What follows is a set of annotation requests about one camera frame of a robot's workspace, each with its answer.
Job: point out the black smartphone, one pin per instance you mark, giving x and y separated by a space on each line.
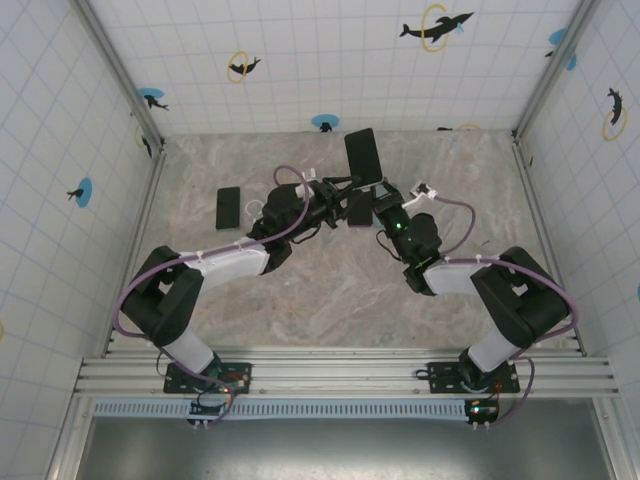
363 156
228 207
360 215

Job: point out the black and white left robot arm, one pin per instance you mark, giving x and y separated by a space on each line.
230 265

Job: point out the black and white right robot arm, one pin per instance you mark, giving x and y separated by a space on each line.
450 277

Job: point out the small black electronics board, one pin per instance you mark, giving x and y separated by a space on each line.
482 411
205 411

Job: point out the grey metal panel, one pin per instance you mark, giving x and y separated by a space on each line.
350 450

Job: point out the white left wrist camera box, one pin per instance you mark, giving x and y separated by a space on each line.
307 176

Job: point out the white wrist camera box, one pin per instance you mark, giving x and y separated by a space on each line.
307 176
425 190

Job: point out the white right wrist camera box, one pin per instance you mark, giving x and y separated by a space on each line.
425 190

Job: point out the aluminium side rail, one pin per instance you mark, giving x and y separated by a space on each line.
150 195
542 225

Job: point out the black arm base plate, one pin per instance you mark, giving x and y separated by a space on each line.
437 375
170 387

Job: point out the aluminium rail beam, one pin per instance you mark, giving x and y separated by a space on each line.
340 372

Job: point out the aluminium corner post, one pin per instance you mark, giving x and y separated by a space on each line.
550 80
125 75

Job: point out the aluminium frame leg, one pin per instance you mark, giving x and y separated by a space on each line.
70 440
609 440

